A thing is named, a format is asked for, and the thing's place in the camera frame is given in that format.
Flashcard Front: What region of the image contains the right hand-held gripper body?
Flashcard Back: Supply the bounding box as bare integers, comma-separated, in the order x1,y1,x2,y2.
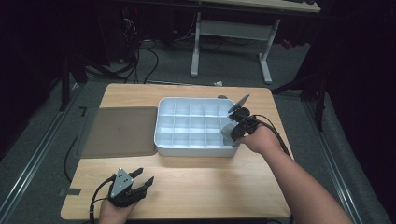
227,93,262,138

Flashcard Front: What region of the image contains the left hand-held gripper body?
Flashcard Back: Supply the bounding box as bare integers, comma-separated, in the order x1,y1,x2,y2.
107,167,148,208

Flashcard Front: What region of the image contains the grey sock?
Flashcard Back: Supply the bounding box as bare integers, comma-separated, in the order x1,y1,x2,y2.
220,123,241,147

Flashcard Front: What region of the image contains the white divided storage box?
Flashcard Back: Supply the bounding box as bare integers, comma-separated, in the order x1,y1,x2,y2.
154,96,241,158

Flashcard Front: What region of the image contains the person's right hand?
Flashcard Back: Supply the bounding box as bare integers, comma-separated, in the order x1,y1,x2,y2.
238,123,284,155

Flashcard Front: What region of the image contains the person's left hand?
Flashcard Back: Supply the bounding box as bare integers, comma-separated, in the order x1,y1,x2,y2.
98,198,138,224

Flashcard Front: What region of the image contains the translucent box lid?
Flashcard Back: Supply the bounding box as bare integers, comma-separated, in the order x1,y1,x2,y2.
74,105,159,160

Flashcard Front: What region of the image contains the grey tape strip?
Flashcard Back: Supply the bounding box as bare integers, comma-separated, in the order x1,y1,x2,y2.
58,188,82,197

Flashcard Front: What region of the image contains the black metal stand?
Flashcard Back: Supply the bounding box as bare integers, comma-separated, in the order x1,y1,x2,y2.
270,69,329,133
58,55,90,113

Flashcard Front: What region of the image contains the white-framed wooden desk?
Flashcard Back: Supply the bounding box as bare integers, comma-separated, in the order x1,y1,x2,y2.
189,0,322,86

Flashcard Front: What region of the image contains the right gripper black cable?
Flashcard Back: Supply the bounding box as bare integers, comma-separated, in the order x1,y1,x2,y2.
242,114,292,157

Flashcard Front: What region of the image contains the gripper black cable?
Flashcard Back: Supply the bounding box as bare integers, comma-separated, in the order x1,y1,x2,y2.
89,174,118,224
242,114,292,157

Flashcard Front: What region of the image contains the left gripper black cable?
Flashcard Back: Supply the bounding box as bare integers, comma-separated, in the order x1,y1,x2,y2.
89,174,118,224

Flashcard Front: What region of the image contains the thin black floor cable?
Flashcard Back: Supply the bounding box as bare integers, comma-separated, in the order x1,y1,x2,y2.
63,133,79,184

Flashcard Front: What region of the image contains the metal floor rail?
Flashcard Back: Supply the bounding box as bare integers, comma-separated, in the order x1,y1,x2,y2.
302,98,364,224
0,83,82,220

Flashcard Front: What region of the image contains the bundle of black floor cables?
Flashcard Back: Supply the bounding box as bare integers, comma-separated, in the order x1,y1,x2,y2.
120,15,161,85

